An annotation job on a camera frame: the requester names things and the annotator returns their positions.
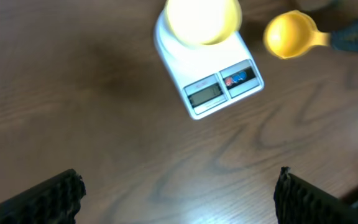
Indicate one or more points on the clear plastic container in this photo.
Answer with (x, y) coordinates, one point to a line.
(314, 5)

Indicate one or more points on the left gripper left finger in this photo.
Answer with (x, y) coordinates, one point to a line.
(56, 200)

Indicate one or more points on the pale yellow bowl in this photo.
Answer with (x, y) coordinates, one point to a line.
(203, 22)

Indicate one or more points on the yellow measuring scoop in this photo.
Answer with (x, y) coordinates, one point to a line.
(293, 34)

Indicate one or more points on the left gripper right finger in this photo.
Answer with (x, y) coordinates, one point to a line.
(298, 201)

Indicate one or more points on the white digital kitchen scale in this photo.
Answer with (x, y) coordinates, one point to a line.
(209, 77)

